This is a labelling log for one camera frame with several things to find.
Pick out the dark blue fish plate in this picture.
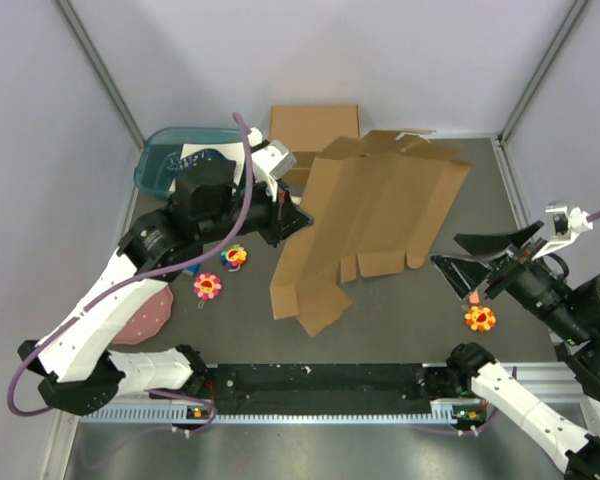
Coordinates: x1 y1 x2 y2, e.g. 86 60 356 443
166 148 226 177

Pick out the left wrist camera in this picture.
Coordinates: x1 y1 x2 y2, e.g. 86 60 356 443
248 128 296 184

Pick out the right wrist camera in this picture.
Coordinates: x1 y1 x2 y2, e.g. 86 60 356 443
533 202 594 260

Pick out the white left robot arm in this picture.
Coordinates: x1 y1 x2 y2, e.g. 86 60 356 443
18 160 313 416

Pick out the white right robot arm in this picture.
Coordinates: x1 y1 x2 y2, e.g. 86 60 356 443
429 221 600 479

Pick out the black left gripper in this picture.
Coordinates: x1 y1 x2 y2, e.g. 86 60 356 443
199 174 314 249

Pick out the orange flower toy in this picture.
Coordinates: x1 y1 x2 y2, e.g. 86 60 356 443
464 305 496 332

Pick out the teal plastic bin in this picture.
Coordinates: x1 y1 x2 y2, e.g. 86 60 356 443
134 127 243 200

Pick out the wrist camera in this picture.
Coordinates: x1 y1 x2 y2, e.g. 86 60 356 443
533 202 594 260
248 128 296 184

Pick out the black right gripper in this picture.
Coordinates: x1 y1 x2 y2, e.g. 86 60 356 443
426 217 590 342

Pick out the rainbow flower toy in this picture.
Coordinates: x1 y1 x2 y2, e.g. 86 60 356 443
220 244 248 272

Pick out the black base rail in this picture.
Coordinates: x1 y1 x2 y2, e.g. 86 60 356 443
189 363 461 416

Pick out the grey slotted cable duct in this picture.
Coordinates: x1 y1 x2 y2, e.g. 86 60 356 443
81 402 484 425

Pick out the brown cardboard box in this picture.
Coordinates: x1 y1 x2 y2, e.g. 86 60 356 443
270 130 471 336

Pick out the upper folded cardboard box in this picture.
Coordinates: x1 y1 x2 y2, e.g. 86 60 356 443
269 104 360 152

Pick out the white paper sheet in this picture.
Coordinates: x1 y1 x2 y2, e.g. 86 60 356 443
166 142 245 193

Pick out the pink flower toy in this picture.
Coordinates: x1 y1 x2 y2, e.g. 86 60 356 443
193 273 223 308

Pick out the pink dotted plate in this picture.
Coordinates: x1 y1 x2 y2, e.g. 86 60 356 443
112 287 174 345

